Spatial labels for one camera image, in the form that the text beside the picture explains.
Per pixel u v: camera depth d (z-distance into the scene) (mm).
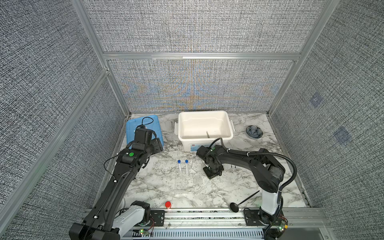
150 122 1116
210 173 780
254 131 1052
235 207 760
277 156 475
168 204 769
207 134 1062
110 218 445
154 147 674
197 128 1062
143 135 548
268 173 502
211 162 669
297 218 747
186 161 763
